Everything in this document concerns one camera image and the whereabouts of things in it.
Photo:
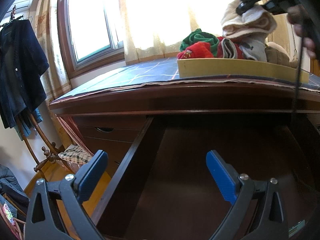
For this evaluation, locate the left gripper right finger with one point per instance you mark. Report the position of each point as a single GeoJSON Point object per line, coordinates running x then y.
{"type": "Point", "coordinates": [269, 220]}

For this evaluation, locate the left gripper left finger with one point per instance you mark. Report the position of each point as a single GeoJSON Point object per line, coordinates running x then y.
{"type": "Point", "coordinates": [44, 220]}

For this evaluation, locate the white cream garment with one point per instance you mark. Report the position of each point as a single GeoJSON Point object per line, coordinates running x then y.
{"type": "Point", "coordinates": [256, 20]}

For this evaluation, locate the grey white sock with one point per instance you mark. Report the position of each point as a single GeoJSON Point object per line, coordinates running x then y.
{"type": "Point", "coordinates": [253, 48]}

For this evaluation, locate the beige underwear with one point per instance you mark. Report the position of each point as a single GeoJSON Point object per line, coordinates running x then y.
{"type": "Point", "coordinates": [276, 54]}

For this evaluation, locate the green underwear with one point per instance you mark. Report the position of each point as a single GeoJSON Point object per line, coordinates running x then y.
{"type": "Point", "coordinates": [199, 36]}

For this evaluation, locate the small red underwear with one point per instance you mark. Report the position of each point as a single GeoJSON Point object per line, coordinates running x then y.
{"type": "Point", "coordinates": [198, 50]}

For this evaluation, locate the open wooden drawer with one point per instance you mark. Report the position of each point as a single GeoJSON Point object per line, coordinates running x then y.
{"type": "Point", "coordinates": [162, 189]}

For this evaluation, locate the person's right hand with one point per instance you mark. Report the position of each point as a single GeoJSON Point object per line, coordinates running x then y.
{"type": "Point", "coordinates": [296, 15]}

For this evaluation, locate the teal flat box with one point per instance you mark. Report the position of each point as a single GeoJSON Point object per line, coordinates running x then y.
{"type": "Point", "coordinates": [297, 228]}

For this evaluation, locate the clothes pile on floor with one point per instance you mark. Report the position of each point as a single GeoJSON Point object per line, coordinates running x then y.
{"type": "Point", "coordinates": [13, 190]}

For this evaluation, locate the plaid cloth on floor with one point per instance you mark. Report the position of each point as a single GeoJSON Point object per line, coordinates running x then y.
{"type": "Point", "coordinates": [75, 154]}

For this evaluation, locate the yellow shallow tray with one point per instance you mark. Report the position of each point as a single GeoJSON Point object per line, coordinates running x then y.
{"type": "Point", "coordinates": [227, 67]}

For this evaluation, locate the cream lace curtain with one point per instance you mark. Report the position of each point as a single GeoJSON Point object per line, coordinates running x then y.
{"type": "Point", "coordinates": [155, 28]}

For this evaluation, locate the blue checked dresser cloth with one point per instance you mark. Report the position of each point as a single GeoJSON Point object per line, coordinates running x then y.
{"type": "Point", "coordinates": [157, 72]}

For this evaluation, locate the dark navy hanging jacket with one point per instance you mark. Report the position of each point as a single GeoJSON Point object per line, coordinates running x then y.
{"type": "Point", "coordinates": [23, 62]}

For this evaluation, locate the white air conditioner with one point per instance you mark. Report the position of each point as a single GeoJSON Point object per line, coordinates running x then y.
{"type": "Point", "coordinates": [20, 5]}

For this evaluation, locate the window with brown frame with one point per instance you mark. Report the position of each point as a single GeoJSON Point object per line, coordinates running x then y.
{"type": "Point", "coordinates": [89, 34]}

